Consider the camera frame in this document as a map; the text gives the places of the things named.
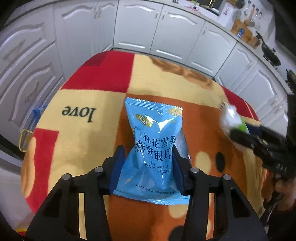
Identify small red green sachet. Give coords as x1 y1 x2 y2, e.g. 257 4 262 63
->
219 101 249 137

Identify blue snack packet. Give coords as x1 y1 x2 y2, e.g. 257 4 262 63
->
114 97 189 205

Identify blue trash bag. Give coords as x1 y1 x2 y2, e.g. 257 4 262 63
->
33 105 47 122

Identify white kitchen cabinets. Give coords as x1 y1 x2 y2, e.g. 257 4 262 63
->
1 1 288 144

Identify person's right hand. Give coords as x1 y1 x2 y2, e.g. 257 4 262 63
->
274 178 295 211

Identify red yellow patterned tablecloth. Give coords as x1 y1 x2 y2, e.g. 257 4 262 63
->
21 51 267 240

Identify black wok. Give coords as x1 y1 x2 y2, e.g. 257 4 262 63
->
256 31 281 68

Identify wooden cutting board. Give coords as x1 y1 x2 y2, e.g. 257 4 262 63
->
231 19 253 42

